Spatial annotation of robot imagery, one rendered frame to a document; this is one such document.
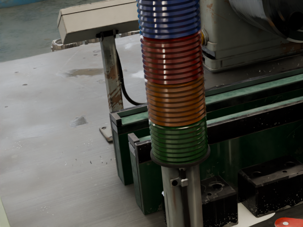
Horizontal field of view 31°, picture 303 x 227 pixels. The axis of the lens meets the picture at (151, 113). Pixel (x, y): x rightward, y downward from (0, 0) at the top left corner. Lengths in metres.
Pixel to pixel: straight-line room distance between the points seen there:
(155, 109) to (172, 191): 0.10
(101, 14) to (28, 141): 0.33
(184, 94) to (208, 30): 0.91
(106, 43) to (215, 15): 0.40
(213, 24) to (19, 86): 0.54
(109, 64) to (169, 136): 0.57
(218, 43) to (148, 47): 0.91
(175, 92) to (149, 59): 0.04
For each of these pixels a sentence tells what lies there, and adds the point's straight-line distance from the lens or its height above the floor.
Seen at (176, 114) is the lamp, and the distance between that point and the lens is 0.54.
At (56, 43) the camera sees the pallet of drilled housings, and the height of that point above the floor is 0.33.
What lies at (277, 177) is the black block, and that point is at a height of 0.86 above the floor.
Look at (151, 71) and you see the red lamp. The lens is 0.53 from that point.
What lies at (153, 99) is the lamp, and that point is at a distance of 0.54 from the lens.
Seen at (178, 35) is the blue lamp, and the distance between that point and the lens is 0.51.
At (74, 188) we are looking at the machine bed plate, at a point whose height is 0.80.
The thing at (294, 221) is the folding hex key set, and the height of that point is 0.82.
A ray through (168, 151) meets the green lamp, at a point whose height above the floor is 1.05.
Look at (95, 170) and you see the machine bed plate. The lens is 1.05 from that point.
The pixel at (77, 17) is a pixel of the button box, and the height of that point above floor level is 1.06.
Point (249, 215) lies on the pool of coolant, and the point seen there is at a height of 0.80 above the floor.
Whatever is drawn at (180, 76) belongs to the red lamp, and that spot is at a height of 1.13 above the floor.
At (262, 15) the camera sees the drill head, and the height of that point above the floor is 0.99.
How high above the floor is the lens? 1.31
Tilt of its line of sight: 24 degrees down
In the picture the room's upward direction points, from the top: 6 degrees counter-clockwise
